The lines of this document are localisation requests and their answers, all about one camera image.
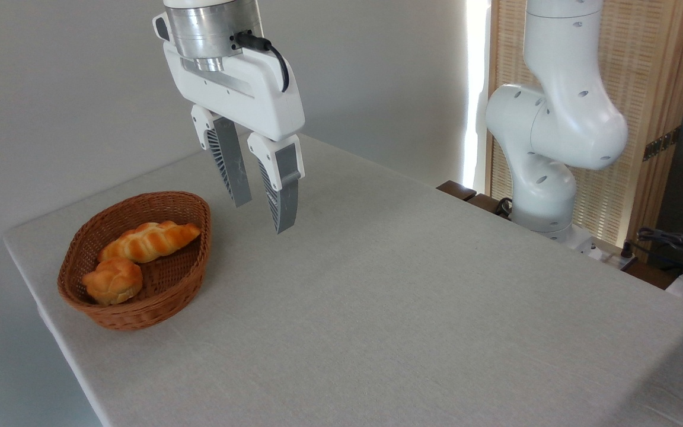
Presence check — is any grey tablecloth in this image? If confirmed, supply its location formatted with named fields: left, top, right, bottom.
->
left=2, top=126, right=683, bottom=427

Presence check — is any brown wicker basket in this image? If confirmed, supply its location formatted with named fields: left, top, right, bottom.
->
left=57, top=190, right=212, bottom=332

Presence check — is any dark wooden block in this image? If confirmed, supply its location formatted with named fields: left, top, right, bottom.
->
left=467, top=193, right=512, bottom=220
left=436, top=180, right=477, bottom=202

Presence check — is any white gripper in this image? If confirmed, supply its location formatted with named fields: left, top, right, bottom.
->
left=152, top=13, right=306, bottom=235

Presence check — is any black cable bundle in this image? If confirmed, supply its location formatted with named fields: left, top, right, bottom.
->
left=636, top=221, right=683, bottom=275

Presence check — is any dark metal screen hinge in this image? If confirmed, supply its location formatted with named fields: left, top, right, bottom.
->
left=643, top=126, right=682, bottom=162

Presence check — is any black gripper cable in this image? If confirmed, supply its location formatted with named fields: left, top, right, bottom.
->
left=234, top=31, right=291, bottom=94

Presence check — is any long braided bread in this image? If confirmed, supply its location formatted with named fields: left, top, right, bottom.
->
left=97, top=221, right=202, bottom=265

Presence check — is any round knotted bread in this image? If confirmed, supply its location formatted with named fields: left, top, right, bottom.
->
left=82, top=257, right=144, bottom=307

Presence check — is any wooden slatted screen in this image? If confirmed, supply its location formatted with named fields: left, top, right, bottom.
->
left=487, top=0, right=683, bottom=259

